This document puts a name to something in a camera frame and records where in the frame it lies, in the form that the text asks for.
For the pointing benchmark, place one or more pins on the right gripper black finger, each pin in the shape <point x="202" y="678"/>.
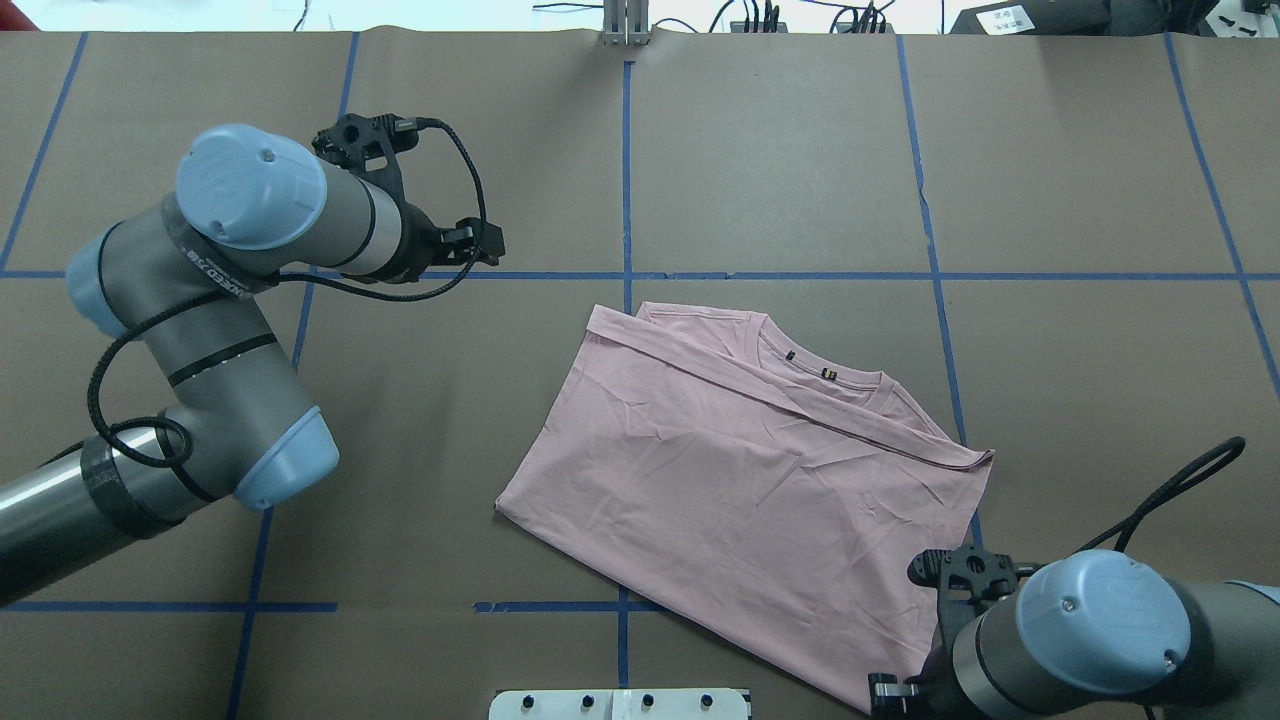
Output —
<point x="890" y="708"/>
<point x="886" y="687"/>

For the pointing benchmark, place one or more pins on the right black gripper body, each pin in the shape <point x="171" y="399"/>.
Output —
<point x="938" y="672"/>

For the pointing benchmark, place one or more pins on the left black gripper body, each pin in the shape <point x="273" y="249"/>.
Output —
<point x="418" y="243"/>

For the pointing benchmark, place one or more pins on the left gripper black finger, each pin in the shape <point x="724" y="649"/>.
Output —
<point x="473" y="237"/>
<point x="460" y="257"/>

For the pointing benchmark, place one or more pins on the pink snoopy t-shirt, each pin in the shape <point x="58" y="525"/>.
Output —
<point x="702" y="459"/>

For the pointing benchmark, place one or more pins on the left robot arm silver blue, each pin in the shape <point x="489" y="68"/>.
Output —
<point x="195" y="399"/>

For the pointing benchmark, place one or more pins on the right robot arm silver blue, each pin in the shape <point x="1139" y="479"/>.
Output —
<point x="1025" y="641"/>

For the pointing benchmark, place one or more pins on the brown paper table cover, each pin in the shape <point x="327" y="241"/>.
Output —
<point x="1065" y="248"/>

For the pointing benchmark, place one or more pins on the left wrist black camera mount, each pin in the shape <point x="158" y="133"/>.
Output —
<point x="368" y="148"/>

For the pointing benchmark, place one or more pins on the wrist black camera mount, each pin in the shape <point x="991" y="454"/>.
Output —
<point x="969" y="576"/>
<point x="368" y="148"/>

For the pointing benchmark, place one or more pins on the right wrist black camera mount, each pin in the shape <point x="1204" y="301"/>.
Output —
<point x="969" y="576"/>

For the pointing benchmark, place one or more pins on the aluminium frame post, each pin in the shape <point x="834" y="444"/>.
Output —
<point x="625" y="23"/>

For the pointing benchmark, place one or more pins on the white pedestal column with base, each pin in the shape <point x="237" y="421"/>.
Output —
<point x="623" y="703"/>

